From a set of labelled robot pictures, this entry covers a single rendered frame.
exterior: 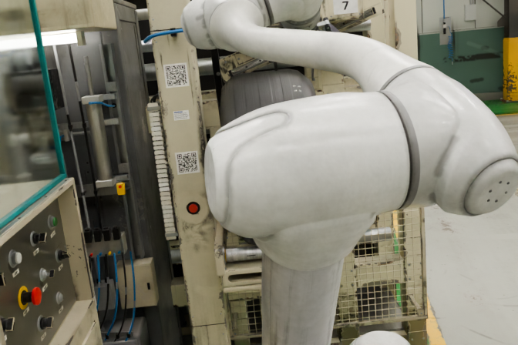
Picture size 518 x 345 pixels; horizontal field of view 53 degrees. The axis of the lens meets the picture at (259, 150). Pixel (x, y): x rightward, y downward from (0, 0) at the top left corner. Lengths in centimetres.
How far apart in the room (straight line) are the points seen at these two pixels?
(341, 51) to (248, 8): 26
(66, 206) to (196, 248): 50
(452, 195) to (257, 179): 19
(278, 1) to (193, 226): 100
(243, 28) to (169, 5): 82
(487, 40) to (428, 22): 118
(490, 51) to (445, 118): 1080
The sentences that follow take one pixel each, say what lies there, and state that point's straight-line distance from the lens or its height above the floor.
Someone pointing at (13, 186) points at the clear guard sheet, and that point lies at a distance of 127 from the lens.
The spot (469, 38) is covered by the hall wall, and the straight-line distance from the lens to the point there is 1124.
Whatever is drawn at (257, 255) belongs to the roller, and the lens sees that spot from 177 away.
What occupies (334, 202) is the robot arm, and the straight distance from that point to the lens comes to 50.
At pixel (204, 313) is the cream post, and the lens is 195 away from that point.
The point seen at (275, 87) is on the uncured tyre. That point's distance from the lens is 164.
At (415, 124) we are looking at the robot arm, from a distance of 53.
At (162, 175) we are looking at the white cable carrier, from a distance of 179.
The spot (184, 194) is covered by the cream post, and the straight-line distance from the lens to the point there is 178.
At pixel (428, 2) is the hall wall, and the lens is 1116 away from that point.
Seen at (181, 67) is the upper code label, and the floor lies 153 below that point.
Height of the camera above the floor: 159
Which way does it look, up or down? 12 degrees down
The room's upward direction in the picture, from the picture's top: 6 degrees counter-clockwise
